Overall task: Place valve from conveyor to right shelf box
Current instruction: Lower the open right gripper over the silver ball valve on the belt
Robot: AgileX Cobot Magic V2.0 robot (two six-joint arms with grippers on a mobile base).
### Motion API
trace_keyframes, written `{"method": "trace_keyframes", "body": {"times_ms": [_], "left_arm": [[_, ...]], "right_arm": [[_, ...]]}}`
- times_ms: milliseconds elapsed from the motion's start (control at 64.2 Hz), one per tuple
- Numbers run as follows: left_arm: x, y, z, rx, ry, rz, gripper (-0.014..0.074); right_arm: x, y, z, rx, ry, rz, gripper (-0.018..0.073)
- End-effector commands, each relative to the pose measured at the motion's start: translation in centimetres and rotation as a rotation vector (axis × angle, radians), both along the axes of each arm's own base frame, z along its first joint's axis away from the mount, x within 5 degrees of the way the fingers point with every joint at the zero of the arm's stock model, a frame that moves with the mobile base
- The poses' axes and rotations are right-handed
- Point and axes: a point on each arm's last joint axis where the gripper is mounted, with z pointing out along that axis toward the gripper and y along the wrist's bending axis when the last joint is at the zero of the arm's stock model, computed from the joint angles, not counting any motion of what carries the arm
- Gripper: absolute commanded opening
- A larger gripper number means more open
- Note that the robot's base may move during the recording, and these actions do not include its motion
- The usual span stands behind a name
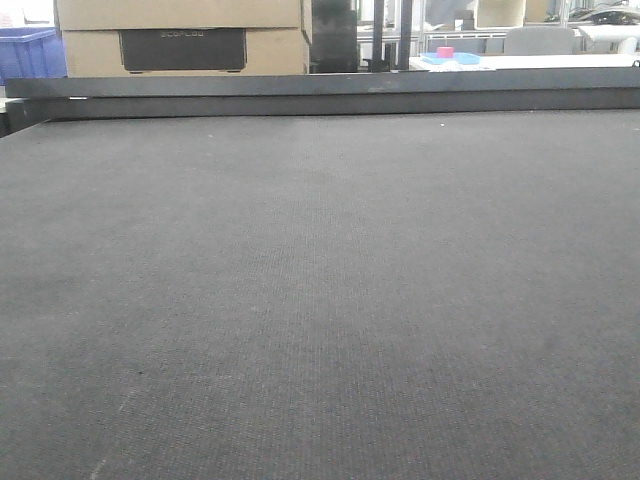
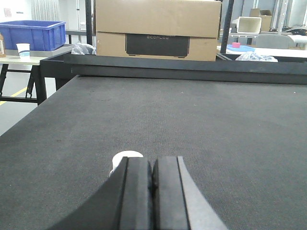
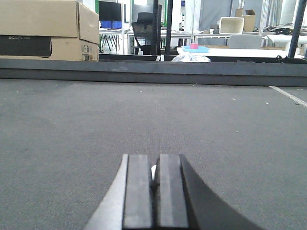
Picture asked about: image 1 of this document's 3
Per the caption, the white background table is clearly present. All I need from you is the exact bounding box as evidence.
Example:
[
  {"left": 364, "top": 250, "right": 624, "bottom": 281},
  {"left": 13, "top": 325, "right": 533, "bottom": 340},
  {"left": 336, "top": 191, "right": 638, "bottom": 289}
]
[{"left": 409, "top": 53, "right": 639, "bottom": 72}]

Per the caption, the upper cardboard box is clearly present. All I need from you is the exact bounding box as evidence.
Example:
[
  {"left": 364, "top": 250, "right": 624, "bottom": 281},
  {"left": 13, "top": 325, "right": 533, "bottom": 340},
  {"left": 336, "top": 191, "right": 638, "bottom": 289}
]
[{"left": 55, "top": 0, "right": 312, "bottom": 31}]

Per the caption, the black conveyor side rail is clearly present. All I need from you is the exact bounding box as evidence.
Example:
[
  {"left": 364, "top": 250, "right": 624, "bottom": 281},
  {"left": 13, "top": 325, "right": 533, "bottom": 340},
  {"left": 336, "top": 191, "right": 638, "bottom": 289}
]
[{"left": 6, "top": 63, "right": 639, "bottom": 123}]

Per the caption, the pink cube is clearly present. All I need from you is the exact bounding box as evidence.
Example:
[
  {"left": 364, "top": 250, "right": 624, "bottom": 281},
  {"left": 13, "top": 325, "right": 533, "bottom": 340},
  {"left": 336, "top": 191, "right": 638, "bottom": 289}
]
[{"left": 436, "top": 46, "right": 455, "bottom": 58}]

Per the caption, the blue plastic crate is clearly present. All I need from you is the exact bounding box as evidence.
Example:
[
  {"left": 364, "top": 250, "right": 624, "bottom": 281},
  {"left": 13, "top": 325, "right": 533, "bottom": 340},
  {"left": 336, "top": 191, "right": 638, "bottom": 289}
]
[{"left": 0, "top": 27, "right": 67, "bottom": 86}]

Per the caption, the black cabinet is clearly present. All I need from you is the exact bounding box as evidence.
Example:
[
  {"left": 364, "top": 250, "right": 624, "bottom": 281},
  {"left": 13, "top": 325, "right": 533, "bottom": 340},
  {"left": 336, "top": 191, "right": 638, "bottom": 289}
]
[{"left": 310, "top": 0, "right": 358, "bottom": 74}]

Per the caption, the blue tray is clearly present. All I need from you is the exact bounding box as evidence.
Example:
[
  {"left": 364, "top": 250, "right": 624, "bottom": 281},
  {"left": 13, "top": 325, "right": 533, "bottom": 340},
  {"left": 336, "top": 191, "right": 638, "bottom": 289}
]
[{"left": 420, "top": 51, "right": 481, "bottom": 65}]

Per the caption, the black vertical post pair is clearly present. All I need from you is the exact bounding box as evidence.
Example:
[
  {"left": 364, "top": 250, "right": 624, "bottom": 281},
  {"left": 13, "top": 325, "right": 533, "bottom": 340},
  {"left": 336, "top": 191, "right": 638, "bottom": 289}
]
[{"left": 368, "top": 0, "right": 414, "bottom": 73}]

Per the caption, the black conveyor belt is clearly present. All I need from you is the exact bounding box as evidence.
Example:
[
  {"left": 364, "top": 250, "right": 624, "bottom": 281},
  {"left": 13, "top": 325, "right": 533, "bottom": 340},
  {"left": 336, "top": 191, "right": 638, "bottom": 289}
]
[{"left": 1, "top": 110, "right": 639, "bottom": 479}]

